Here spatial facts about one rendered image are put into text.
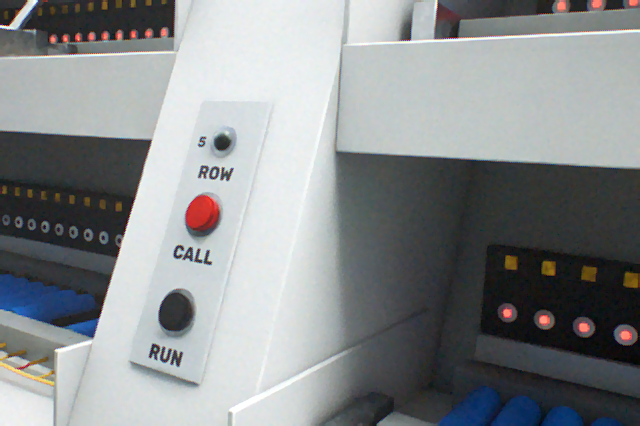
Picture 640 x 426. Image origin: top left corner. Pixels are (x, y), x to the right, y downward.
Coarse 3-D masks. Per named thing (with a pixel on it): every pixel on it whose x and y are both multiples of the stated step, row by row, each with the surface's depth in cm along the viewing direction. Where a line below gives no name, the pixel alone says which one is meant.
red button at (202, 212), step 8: (192, 200) 27; (200, 200) 26; (208, 200) 26; (192, 208) 27; (200, 208) 26; (208, 208) 26; (216, 208) 26; (192, 216) 26; (200, 216) 26; (208, 216) 26; (216, 216) 26; (192, 224) 26; (200, 224) 26; (208, 224) 26
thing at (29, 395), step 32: (32, 256) 59; (64, 256) 56; (96, 256) 54; (64, 352) 27; (0, 384) 35; (32, 384) 35; (64, 384) 27; (0, 416) 31; (32, 416) 31; (64, 416) 27
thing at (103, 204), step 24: (0, 192) 62; (24, 192) 60; (48, 192) 58; (72, 192) 56; (0, 216) 62; (24, 216) 60; (48, 216) 58; (72, 216) 56; (96, 216) 55; (120, 216) 53; (48, 240) 58; (72, 240) 57; (96, 240) 55
